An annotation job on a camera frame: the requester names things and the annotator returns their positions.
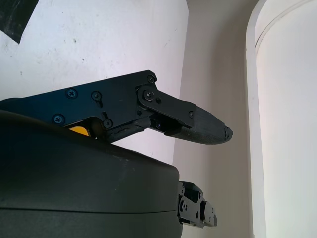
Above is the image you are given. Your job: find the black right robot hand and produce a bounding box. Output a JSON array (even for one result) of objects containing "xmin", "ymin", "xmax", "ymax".
[{"xmin": 0, "ymin": 70, "xmax": 235, "ymax": 238}]

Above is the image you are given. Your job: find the yellow cube block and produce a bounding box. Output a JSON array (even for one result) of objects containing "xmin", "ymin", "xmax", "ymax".
[{"xmin": 68, "ymin": 125, "xmax": 89, "ymax": 137}]

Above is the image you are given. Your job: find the black tape strip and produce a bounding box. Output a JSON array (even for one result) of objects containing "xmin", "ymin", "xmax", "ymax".
[{"xmin": 0, "ymin": 0, "xmax": 38, "ymax": 44}]

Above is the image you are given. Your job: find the white rounded column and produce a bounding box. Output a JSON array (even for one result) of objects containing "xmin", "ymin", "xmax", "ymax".
[{"xmin": 246, "ymin": 0, "xmax": 317, "ymax": 238}]

